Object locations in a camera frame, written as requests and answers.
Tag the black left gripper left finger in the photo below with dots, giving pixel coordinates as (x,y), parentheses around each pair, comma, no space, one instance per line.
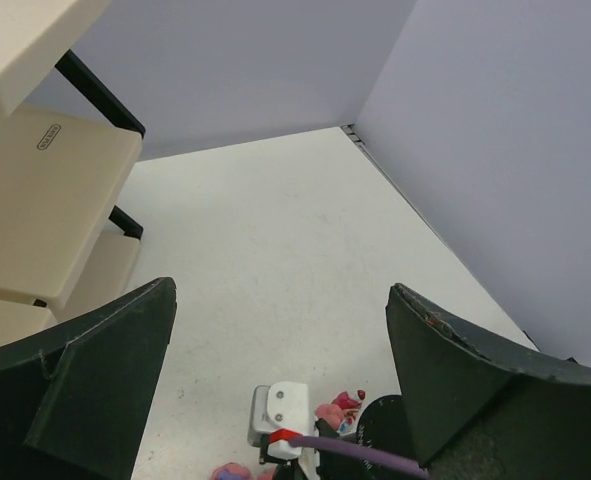
(75,398)

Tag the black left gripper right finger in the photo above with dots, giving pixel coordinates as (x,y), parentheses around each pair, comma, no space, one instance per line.
(481,406)

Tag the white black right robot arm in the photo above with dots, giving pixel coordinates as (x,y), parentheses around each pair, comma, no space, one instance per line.
(382,425)

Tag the beige three-tier shelf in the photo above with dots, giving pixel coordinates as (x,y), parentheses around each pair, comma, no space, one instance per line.
(67,146)

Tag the pink bear red cake toy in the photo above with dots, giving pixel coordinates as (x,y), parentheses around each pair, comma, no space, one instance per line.
(342,412)

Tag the pink lying figure toy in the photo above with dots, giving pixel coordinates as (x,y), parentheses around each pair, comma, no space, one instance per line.
(231,471)

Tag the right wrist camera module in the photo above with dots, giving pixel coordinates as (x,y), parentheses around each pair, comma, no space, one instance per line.
(279,413)

